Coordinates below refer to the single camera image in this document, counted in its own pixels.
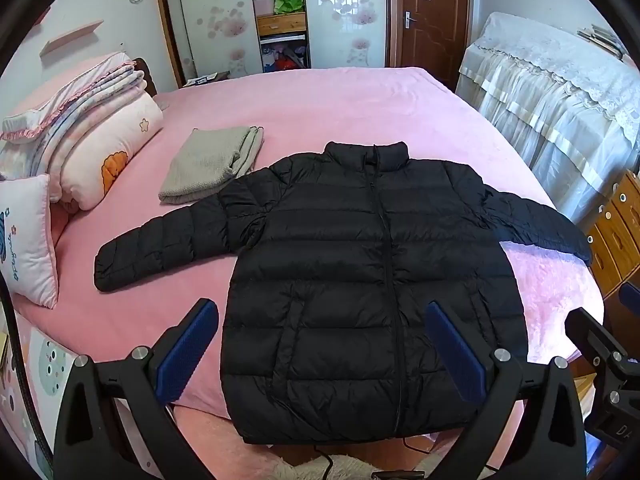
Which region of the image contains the brown wooden door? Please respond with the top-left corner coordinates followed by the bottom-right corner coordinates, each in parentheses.
top-left (390, 0), bottom-right (473, 92)

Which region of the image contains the pink ruffled folded quilt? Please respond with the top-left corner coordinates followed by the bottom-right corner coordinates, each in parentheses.
top-left (0, 52), bottom-right (147, 147)

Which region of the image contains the pink bed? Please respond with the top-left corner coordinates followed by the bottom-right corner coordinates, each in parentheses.
top-left (0, 66), bottom-right (607, 473)

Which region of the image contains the small wooden drawer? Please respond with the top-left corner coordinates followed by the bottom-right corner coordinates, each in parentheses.
top-left (256, 12), bottom-right (307, 37)

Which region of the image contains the grey folded sweater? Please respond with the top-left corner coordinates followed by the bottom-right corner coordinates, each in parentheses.
top-left (159, 126), bottom-right (265, 205)

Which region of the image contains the black cable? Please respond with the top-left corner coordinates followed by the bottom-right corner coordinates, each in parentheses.
top-left (312, 435), bottom-right (431, 480)

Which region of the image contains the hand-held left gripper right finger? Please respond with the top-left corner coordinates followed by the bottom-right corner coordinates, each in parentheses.
top-left (425, 301), bottom-right (588, 480)

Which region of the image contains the brown wooden headboard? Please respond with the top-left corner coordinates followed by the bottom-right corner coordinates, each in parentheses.
top-left (133, 56), bottom-right (159, 97)

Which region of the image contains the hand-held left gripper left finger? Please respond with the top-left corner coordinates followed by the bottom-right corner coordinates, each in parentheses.
top-left (52, 298), bottom-right (219, 480)

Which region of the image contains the pink wall shelf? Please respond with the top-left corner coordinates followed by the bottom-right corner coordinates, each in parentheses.
top-left (41, 20), bottom-right (105, 56)

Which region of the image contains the black puffer jacket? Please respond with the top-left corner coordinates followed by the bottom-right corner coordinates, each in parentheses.
top-left (94, 141), bottom-right (593, 446)

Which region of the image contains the wooden drawer cabinet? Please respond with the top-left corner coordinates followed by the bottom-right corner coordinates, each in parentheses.
top-left (582, 170), bottom-right (640, 306)

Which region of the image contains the white printed pillow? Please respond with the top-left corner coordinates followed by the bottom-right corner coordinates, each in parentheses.
top-left (0, 174), bottom-right (60, 309)

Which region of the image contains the stack of books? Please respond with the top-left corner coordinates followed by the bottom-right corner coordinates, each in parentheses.
top-left (577, 24), bottom-right (626, 58)

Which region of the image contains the person's beige fuzzy coat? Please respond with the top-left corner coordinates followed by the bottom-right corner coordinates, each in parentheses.
top-left (272, 452), bottom-right (431, 480)

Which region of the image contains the pink cartoon print quilt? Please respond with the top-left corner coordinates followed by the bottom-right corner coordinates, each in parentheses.
top-left (0, 91), bottom-right (165, 211)

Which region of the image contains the floral sliding door wardrobe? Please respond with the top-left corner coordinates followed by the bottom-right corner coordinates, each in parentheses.
top-left (154, 0), bottom-right (392, 87)

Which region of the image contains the cartoon print bed skirt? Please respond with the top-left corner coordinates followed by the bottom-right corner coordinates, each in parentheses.
top-left (0, 310), bottom-right (68, 476)

